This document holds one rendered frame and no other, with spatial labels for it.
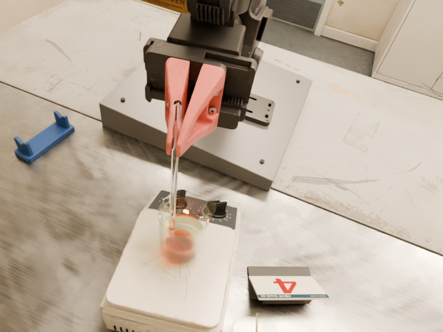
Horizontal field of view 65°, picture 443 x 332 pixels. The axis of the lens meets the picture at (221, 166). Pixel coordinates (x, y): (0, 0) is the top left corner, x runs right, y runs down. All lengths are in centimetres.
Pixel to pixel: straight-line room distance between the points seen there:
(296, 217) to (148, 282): 28
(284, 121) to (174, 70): 41
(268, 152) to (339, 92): 33
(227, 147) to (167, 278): 28
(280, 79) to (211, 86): 50
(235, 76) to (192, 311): 23
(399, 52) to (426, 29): 20
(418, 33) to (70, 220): 251
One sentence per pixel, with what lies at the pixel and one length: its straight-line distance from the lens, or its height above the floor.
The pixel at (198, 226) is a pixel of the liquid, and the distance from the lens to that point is 38.
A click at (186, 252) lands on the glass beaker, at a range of 36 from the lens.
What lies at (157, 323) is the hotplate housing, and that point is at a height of 97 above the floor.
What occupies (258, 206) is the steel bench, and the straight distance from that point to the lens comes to 57.
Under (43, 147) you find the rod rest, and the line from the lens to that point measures 64.
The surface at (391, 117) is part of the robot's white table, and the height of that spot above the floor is 90.
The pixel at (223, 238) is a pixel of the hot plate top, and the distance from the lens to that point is 42.
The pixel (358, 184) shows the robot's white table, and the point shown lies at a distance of 67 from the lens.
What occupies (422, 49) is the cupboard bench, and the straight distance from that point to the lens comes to 280.
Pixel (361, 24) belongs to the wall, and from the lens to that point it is 334.
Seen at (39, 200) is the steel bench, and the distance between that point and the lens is 58.
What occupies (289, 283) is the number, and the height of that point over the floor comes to 92.
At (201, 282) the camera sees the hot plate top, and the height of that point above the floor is 99.
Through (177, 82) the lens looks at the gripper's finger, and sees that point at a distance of 29.
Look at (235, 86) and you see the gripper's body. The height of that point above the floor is 116.
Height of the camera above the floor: 134
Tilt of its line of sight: 47 degrees down
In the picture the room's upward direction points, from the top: 12 degrees clockwise
